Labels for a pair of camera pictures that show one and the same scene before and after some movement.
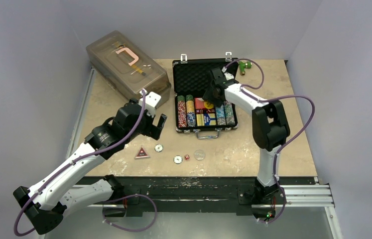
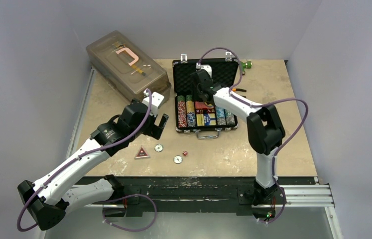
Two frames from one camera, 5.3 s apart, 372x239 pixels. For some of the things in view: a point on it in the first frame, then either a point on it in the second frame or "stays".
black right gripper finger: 208,96 to 197,93
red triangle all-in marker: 142,154 stays
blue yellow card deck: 205,119 stays
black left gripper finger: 161,123 stays
